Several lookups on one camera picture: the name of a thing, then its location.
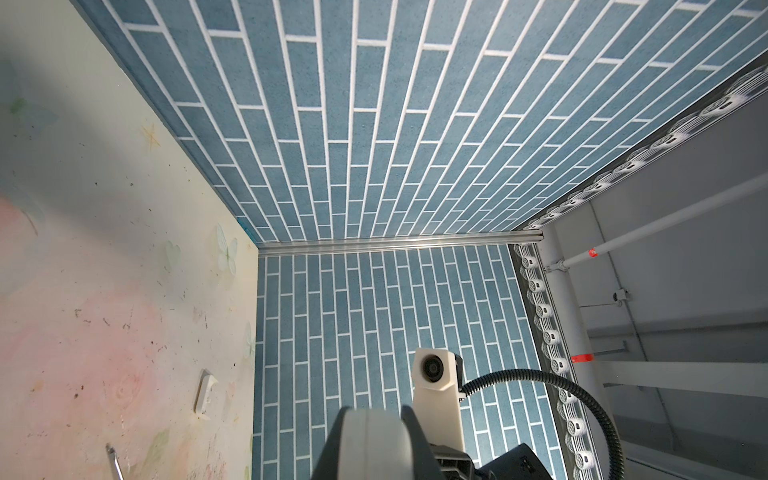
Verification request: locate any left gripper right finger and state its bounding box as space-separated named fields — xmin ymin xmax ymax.
xmin=401 ymin=405 xmax=445 ymax=480

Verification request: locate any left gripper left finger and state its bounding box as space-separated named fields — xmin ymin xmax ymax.
xmin=311 ymin=407 xmax=350 ymax=480

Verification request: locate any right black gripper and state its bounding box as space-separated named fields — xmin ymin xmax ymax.
xmin=431 ymin=443 xmax=552 ymax=480

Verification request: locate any grey buttoned remote control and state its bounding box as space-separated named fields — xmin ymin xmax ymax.
xmin=338 ymin=408 xmax=413 ymax=479

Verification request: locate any white battery cover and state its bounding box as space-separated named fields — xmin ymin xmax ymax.
xmin=194 ymin=370 xmax=218 ymax=417

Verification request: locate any orange black screwdriver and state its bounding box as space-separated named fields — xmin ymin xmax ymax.
xmin=105 ymin=444 xmax=124 ymax=480

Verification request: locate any white ceiling pipe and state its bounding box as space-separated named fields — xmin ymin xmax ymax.
xmin=545 ymin=173 xmax=767 ymax=273

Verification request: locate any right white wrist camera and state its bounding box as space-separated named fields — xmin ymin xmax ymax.
xmin=411 ymin=348 xmax=466 ymax=452

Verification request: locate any black corrugated cable conduit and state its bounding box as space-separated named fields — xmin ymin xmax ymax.
xmin=460 ymin=368 xmax=626 ymax=480

